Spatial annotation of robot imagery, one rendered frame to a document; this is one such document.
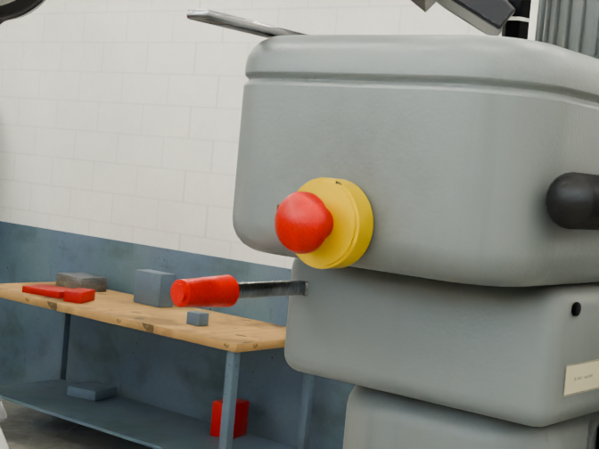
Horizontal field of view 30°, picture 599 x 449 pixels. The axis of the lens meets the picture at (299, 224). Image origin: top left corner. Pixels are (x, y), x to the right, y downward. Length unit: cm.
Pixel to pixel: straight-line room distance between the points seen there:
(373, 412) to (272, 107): 27
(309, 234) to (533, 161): 15
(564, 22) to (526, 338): 41
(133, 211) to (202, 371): 118
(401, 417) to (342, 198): 23
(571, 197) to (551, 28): 45
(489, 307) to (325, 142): 16
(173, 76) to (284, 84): 638
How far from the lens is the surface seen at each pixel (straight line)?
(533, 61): 71
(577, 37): 109
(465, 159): 70
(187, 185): 701
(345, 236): 72
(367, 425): 91
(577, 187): 70
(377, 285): 85
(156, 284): 672
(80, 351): 774
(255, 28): 82
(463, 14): 97
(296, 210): 71
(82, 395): 716
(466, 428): 86
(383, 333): 85
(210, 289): 80
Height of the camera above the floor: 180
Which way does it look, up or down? 3 degrees down
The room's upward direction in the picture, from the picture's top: 5 degrees clockwise
